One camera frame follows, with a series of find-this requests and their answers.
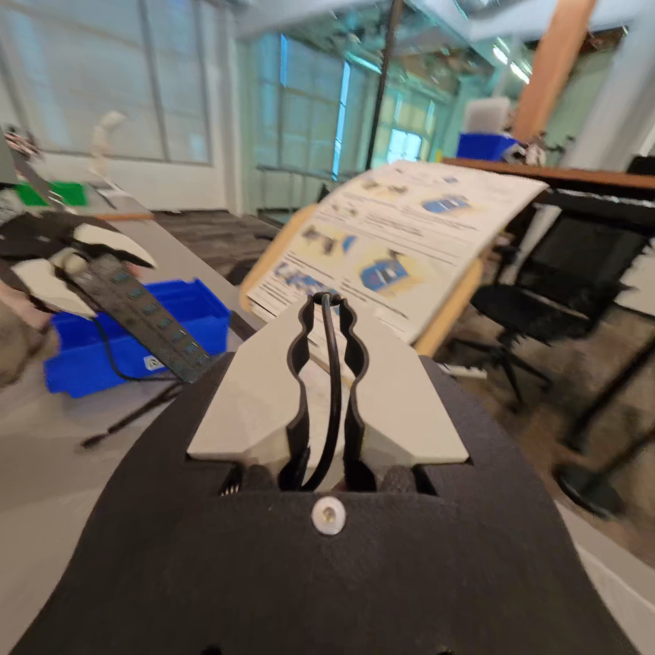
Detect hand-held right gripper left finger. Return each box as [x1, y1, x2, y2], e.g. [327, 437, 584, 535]
[188, 295, 314, 490]

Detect wooden side table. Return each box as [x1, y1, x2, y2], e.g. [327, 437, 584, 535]
[87, 200, 154, 224]

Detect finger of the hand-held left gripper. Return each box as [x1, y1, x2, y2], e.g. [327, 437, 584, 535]
[72, 220, 156, 272]
[11, 256, 99, 321]

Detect wooden column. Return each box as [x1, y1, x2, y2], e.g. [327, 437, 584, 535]
[510, 0, 597, 144]

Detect black pole stand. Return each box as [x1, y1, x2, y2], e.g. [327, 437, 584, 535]
[365, 0, 407, 171]

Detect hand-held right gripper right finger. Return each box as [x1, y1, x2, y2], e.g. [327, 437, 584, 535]
[341, 295, 471, 490]

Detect blue plastic bin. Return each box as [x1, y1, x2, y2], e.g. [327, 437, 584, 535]
[456, 131, 525, 162]
[44, 279, 233, 398]

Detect black usb hub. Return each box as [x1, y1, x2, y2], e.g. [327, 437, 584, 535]
[70, 254, 213, 381]

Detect white desk lamp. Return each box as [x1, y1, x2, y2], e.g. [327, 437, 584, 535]
[90, 111, 131, 177]

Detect person's left hand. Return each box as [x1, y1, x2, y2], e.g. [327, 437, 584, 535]
[0, 285, 58, 389]

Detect green plastic bin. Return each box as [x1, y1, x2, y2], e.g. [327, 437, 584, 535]
[16, 183, 88, 207]

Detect printed instruction sheet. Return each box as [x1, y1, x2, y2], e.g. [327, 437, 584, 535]
[249, 161, 550, 344]

